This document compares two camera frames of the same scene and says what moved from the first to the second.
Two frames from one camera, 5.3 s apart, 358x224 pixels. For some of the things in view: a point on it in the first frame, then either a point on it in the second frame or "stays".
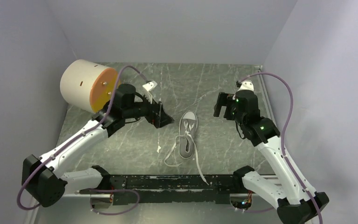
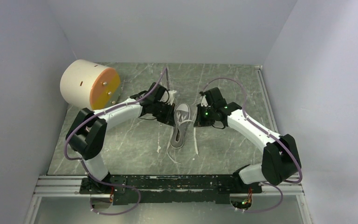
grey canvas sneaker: x=188 y=130 → x=182 y=116
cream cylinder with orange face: x=88 y=85 stays
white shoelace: x=187 y=129 → x=181 y=121
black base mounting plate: x=143 y=190 stays
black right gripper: x=224 y=99 → x=199 y=122
